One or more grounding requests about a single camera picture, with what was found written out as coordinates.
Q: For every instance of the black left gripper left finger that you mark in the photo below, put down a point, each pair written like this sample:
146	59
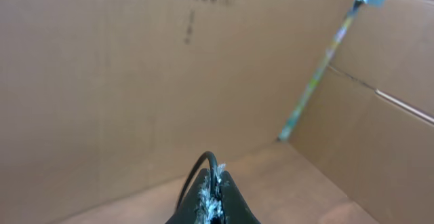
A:
191	208

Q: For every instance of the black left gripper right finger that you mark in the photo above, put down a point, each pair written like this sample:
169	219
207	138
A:
232	208

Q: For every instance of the green tape strip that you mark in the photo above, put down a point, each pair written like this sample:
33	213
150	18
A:
320	70

